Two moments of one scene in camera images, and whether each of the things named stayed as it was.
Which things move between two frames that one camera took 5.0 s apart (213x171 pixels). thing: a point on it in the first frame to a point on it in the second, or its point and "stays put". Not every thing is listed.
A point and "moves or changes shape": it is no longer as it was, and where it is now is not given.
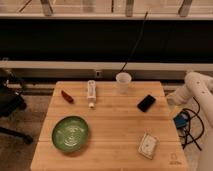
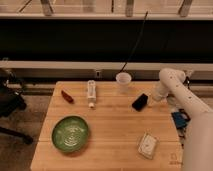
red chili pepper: (67, 97) stays put
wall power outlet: (98, 73) stays put
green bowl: (70, 133) stays put
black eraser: (146, 103) moves or changes shape
